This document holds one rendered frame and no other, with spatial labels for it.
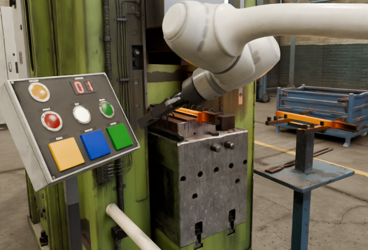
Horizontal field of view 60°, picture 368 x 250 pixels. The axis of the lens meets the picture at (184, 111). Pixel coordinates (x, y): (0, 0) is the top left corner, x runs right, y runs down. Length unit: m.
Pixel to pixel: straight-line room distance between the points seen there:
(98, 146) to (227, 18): 0.54
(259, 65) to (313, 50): 9.36
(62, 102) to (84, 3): 0.47
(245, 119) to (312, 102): 3.33
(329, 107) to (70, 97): 4.29
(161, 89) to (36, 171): 1.07
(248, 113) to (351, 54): 7.85
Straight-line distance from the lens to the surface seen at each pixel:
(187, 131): 1.34
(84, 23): 1.29
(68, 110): 0.95
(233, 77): 0.72
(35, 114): 0.90
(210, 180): 1.40
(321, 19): 0.60
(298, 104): 5.18
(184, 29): 0.59
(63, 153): 0.88
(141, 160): 1.43
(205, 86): 0.77
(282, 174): 1.66
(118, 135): 1.01
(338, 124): 1.57
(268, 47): 0.72
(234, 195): 1.53
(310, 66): 10.12
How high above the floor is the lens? 1.26
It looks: 10 degrees down
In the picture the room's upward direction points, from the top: 1 degrees counter-clockwise
